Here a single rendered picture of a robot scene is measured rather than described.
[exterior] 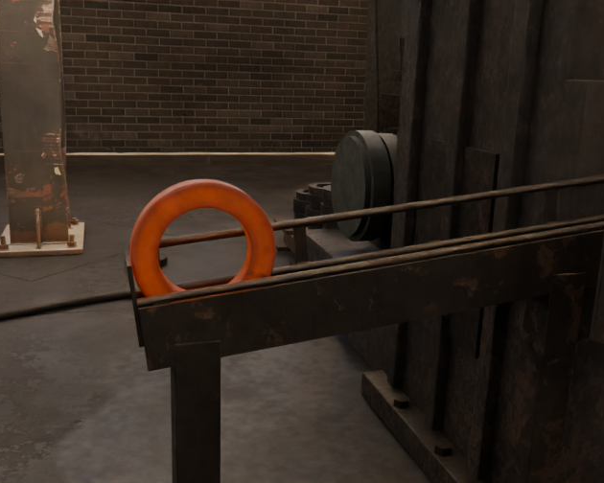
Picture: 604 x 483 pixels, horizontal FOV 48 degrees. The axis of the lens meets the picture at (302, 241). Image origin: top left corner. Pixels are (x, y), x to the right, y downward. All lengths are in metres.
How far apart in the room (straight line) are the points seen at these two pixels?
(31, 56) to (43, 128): 0.32
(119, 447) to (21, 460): 0.21
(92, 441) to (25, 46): 2.07
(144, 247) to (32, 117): 2.54
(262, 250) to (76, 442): 0.98
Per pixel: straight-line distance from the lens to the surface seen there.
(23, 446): 1.79
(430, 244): 1.03
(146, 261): 0.88
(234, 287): 0.88
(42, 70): 3.37
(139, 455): 1.69
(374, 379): 1.89
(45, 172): 3.41
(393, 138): 2.32
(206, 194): 0.87
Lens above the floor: 0.87
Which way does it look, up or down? 14 degrees down
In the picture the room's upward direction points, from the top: 2 degrees clockwise
